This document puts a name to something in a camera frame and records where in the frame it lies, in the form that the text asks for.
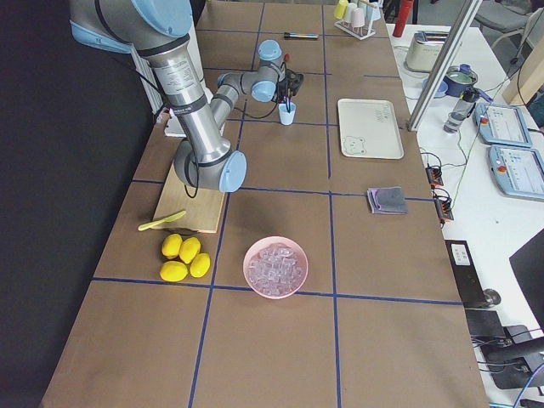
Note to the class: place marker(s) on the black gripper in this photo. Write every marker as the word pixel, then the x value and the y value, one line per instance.
pixel 285 90

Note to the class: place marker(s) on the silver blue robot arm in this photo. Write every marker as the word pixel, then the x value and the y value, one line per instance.
pixel 159 31

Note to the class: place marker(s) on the light blue plastic cup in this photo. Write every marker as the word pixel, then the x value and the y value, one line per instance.
pixel 287 112

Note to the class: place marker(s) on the yellow plastic cup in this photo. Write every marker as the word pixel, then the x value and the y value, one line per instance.
pixel 340 9

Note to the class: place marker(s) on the pink plastic cup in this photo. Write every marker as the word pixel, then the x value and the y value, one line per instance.
pixel 355 16

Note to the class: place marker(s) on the pink bowl of ice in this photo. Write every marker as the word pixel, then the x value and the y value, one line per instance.
pixel 275 267

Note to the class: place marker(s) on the steel muddler black tip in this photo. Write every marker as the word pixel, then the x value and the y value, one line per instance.
pixel 300 36

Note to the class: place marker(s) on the cream bear serving tray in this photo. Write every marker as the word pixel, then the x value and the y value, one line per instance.
pixel 368 129

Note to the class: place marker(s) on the cream toaster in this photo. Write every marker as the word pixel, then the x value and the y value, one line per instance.
pixel 424 50

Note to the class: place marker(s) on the red bottle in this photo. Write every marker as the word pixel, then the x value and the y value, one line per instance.
pixel 405 8

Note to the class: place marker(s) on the grey purple folded cloths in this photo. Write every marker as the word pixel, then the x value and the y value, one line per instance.
pixel 387 200

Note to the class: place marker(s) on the blue bowl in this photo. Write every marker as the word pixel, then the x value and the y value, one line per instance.
pixel 441 92

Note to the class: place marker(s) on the bamboo cutting board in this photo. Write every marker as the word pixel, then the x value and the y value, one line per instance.
pixel 202 212

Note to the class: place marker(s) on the dark blue saucepan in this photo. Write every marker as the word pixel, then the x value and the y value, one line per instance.
pixel 458 78

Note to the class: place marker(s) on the clear water bottle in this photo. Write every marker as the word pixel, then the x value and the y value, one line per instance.
pixel 462 110

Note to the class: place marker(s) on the yellow lemon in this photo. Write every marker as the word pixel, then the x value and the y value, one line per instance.
pixel 173 271
pixel 200 265
pixel 189 249
pixel 171 246

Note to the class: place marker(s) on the yellow plastic knife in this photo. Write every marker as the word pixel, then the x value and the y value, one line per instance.
pixel 165 220

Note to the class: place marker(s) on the blue teach pendant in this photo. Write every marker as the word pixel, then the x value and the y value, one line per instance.
pixel 502 125
pixel 518 171

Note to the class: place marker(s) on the black monitor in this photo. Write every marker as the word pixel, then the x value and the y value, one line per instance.
pixel 527 264

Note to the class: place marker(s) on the white wire cup rack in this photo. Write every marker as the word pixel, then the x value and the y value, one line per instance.
pixel 373 14

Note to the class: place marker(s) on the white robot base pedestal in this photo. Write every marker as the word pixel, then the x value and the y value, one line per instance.
pixel 173 127

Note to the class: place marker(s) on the aluminium frame post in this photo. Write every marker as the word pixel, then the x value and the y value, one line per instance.
pixel 444 60

